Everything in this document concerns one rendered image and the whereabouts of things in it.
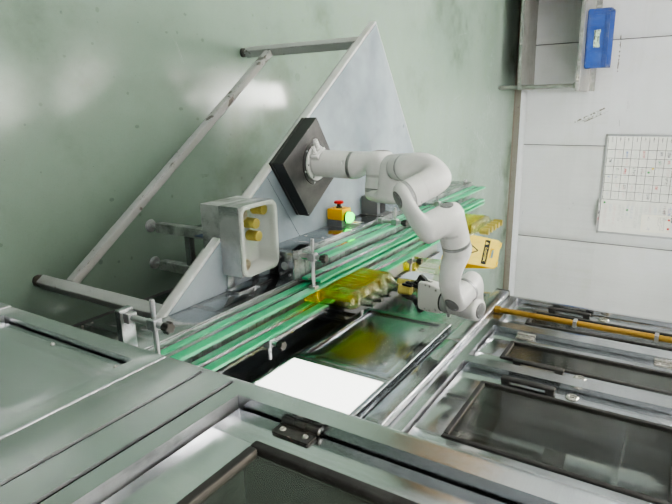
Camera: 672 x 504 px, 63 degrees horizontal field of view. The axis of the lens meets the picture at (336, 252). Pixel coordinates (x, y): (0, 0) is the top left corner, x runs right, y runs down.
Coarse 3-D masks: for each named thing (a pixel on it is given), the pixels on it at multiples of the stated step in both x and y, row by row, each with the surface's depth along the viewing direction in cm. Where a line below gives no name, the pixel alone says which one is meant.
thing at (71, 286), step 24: (264, 48) 264; (288, 48) 257; (312, 48) 251; (336, 48) 245; (216, 120) 238; (192, 144) 228; (168, 168) 219; (144, 192) 213; (192, 264) 173; (48, 288) 194; (72, 288) 186; (96, 288) 181; (144, 312) 166
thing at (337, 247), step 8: (456, 192) 304; (464, 192) 305; (472, 192) 303; (440, 200) 281; (448, 200) 280; (456, 200) 283; (424, 208) 262; (432, 208) 260; (400, 216) 244; (384, 224) 229; (360, 232) 215; (368, 232) 216; (376, 232) 215; (384, 232) 217; (344, 240) 203; (352, 240) 204; (360, 240) 203; (320, 248) 193; (328, 248) 194; (336, 248) 192; (344, 248) 193; (328, 256) 184
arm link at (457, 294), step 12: (444, 252) 159; (456, 252) 156; (468, 252) 157; (444, 264) 160; (456, 264) 158; (444, 276) 160; (456, 276) 158; (444, 288) 161; (456, 288) 159; (468, 288) 164; (444, 300) 165; (456, 300) 161; (468, 300) 163
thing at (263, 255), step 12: (252, 204) 167; (264, 204) 172; (240, 216) 163; (252, 216) 178; (264, 216) 179; (276, 216) 178; (240, 228) 164; (264, 228) 180; (276, 228) 178; (240, 240) 165; (264, 240) 181; (276, 240) 179; (252, 252) 181; (264, 252) 183; (276, 252) 180; (252, 264) 178; (264, 264) 179; (276, 264) 181
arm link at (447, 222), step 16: (400, 192) 153; (400, 208) 156; (416, 208) 151; (448, 208) 152; (416, 224) 152; (432, 224) 150; (448, 224) 151; (464, 224) 154; (432, 240) 151; (448, 240) 155; (464, 240) 155
